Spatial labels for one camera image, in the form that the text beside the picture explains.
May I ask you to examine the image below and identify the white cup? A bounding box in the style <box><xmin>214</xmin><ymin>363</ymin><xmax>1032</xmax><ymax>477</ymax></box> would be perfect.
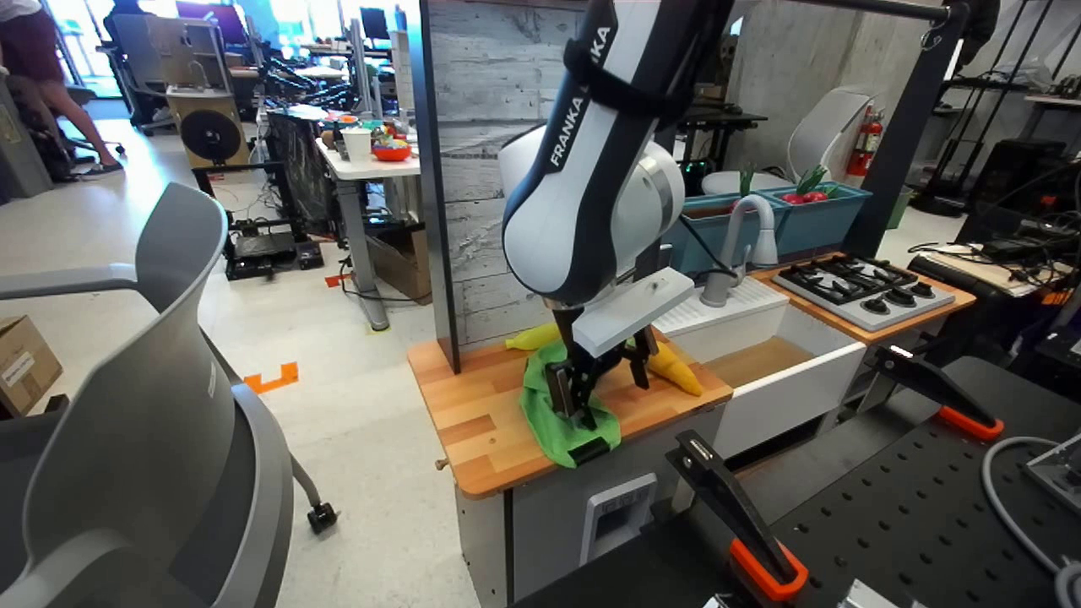
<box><xmin>337</xmin><ymin>124</ymin><xmax>375</xmax><ymax>165</ymax></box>

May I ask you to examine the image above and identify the gray marble panel black frame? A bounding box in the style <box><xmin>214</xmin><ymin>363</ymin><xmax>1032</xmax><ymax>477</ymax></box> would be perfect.
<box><xmin>414</xmin><ymin>0</ymin><xmax>595</xmax><ymax>375</ymax></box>

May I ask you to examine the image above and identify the blue plastic bin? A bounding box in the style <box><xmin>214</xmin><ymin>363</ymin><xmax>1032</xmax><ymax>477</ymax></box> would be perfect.
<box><xmin>672</xmin><ymin>182</ymin><xmax>873</xmax><ymax>282</ymax></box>

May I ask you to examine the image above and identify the black clamp orange handle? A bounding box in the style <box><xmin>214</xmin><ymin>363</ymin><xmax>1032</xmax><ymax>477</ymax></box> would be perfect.
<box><xmin>873</xmin><ymin>343</ymin><xmax>1010</xmax><ymax>447</ymax></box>
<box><xmin>661</xmin><ymin>430</ymin><xmax>814</xmax><ymax>608</ymax></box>

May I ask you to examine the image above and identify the wooden stove counter board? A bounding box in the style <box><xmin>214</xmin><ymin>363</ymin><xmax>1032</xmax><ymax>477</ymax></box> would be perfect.
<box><xmin>750</xmin><ymin>249</ymin><xmax>980</xmax><ymax>349</ymax></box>

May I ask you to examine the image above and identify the white toy sink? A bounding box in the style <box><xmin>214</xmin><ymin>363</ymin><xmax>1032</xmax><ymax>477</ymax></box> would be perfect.
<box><xmin>653</xmin><ymin>274</ymin><xmax>871</xmax><ymax>463</ymax></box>

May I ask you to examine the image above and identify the red bowl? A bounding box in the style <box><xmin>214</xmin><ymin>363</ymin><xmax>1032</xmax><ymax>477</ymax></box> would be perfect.
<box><xmin>372</xmin><ymin>136</ymin><xmax>414</xmax><ymax>165</ymax></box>

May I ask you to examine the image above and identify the black metal frame beam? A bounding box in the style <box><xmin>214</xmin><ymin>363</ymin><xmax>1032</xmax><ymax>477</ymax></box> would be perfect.
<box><xmin>843</xmin><ymin>0</ymin><xmax>1004</xmax><ymax>261</ymax></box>

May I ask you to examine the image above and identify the small yellow toy piece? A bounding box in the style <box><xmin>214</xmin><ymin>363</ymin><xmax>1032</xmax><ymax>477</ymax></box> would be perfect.
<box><xmin>504</xmin><ymin>322</ymin><xmax>565</xmax><ymax>355</ymax></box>

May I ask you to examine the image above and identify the cardboard box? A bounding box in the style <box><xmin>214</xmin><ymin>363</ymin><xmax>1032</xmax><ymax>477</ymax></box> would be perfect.
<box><xmin>0</xmin><ymin>314</ymin><xmax>64</xmax><ymax>422</ymax></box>

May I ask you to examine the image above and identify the gray faucet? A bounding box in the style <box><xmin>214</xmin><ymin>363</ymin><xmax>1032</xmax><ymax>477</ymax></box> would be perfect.
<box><xmin>700</xmin><ymin>194</ymin><xmax>785</xmax><ymax>311</ymax></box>

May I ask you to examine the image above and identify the red fire extinguisher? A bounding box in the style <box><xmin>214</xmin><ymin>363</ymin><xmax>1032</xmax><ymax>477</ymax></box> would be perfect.
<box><xmin>843</xmin><ymin>104</ymin><xmax>889</xmax><ymax>182</ymax></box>

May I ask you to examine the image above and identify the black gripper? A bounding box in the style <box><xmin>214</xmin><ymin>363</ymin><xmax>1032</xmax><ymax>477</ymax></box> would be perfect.
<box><xmin>546</xmin><ymin>314</ymin><xmax>657</xmax><ymax>437</ymax></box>

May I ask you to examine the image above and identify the gray coiled cable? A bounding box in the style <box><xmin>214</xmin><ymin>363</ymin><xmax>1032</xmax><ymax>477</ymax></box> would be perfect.
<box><xmin>976</xmin><ymin>434</ymin><xmax>1081</xmax><ymax>608</ymax></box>

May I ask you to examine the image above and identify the wooden top gray cabinet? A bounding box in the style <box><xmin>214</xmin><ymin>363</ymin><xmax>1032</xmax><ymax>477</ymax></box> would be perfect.
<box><xmin>402</xmin><ymin>334</ymin><xmax>736</xmax><ymax>608</ymax></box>

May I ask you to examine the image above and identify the silver toy stove cooktop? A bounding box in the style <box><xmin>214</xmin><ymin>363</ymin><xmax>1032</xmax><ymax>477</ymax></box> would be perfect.
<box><xmin>774</xmin><ymin>249</ymin><xmax>956</xmax><ymax>334</ymax></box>

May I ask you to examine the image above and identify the green towel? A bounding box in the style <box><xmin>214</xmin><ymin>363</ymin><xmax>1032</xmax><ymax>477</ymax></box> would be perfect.
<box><xmin>515</xmin><ymin>343</ymin><xmax>624</xmax><ymax>472</ymax></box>

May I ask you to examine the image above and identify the black wheeled machine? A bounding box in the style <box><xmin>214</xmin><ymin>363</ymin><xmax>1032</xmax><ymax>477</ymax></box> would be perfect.
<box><xmin>175</xmin><ymin>97</ymin><xmax>332</xmax><ymax>285</ymax></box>

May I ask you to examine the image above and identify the yellow corn toy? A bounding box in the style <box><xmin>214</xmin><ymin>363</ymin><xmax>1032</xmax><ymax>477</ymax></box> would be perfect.
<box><xmin>646</xmin><ymin>339</ymin><xmax>709</xmax><ymax>400</ymax></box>

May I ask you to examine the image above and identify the person in red shorts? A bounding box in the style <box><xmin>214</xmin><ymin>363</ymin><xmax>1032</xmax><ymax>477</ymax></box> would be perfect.
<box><xmin>0</xmin><ymin>0</ymin><xmax>124</xmax><ymax>176</ymax></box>

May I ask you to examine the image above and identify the white table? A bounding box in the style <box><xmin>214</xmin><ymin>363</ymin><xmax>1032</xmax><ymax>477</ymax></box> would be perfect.
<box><xmin>313</xmin><ymin>131</ymin><xmax>425</xmax><ymax>334</ymax></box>

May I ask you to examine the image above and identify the black perforated board table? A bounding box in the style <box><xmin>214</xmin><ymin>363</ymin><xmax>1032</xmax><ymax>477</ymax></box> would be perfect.
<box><xmin>510</xmin><ymin>353</ymin><xmax>1081</xmax><ymax>608</ymax></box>

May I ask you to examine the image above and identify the gray office chair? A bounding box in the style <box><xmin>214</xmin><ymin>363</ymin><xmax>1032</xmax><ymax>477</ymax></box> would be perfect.
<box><xmin>0</xmin><ymin>179</ymin><xmax>340</xmax><ymax>608</ymax></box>

